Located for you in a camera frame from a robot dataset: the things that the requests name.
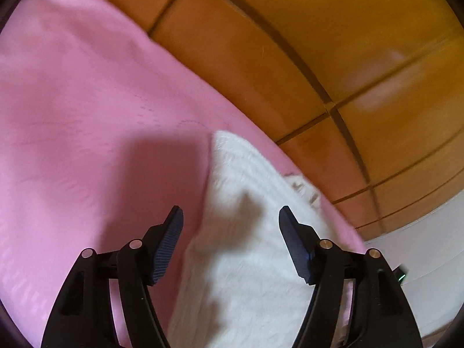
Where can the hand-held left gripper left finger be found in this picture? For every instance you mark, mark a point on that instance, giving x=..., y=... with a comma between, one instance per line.
x=165, y=250

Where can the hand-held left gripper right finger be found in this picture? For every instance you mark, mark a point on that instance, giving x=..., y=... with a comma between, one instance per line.
x=295, y=246

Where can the white knit sweater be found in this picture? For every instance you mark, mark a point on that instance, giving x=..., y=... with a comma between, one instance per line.
x=253, y=232

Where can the wooden panelled wardrobe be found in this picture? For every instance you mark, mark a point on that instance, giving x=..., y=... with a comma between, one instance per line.
x=308, y=43

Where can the pink blanket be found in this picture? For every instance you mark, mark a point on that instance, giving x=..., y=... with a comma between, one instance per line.
x=79, y=116

